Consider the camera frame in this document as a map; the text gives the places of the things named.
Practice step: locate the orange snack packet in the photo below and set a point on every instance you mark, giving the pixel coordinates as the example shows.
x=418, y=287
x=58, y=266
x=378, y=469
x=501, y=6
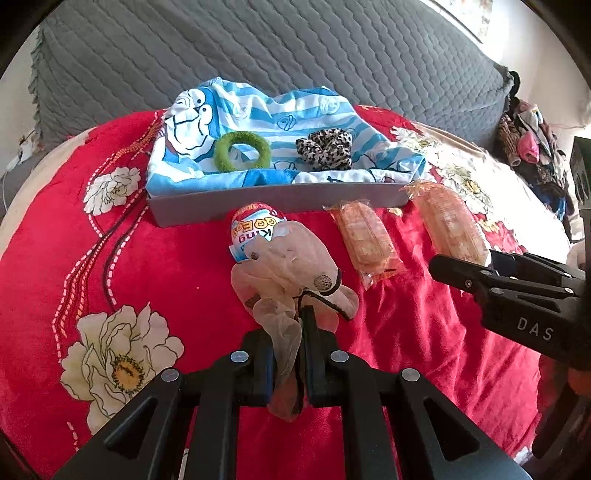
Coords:
x=364, y=235
x=452, y=226

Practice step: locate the grey storage box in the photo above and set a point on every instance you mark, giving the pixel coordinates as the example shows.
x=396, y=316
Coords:
x=207, y=207

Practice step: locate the blue white toy egg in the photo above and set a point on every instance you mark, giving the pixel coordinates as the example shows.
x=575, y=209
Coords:
x=251, y=226

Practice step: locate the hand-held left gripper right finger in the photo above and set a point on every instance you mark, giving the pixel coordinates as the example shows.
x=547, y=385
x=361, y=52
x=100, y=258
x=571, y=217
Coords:
x=351, y=392

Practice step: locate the leopard print scrunchie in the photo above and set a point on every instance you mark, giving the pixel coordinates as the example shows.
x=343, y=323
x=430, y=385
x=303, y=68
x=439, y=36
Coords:
x=323, y=147

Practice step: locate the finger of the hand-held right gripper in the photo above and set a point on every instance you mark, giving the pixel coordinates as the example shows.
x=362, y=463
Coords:
x=531, y=267
x=466, y=274

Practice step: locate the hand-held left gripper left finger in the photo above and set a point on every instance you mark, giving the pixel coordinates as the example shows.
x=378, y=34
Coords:
x=217, y=392

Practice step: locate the pile of clothes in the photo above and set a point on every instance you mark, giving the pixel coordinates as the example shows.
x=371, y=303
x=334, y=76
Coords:
x=531, y=143

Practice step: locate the grey quilted cushion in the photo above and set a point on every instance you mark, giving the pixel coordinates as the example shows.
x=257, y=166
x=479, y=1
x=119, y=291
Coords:
x=231, y=46

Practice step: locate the blue striped cartoon cloth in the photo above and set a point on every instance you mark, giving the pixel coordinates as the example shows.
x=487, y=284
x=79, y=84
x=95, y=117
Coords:
x=286, y=115

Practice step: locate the beige sheer scrunchie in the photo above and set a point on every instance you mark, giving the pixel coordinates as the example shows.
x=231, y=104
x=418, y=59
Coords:
x=277, y=272

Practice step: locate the green fuzzy scrunchie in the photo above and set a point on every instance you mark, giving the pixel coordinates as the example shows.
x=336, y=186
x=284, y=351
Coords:
x=221, y=154

